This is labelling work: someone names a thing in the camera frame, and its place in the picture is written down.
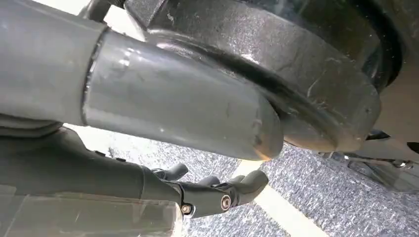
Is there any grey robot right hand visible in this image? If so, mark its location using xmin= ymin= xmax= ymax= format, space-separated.
xmin=0 ymin=0 xmax=284 ymax=219

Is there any dark scuffed round housing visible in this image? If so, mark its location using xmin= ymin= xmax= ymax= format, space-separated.
xmin=124 ymin=0 xmax=407 ymax=153

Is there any white floor tape line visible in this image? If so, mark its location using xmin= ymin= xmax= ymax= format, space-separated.
xmin=229 ymin=159 xmax=330 ymax=237

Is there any clear plastic cover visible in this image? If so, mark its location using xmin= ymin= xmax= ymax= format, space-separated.
xmin=0 ymin=185 xmax=183 ymax=237

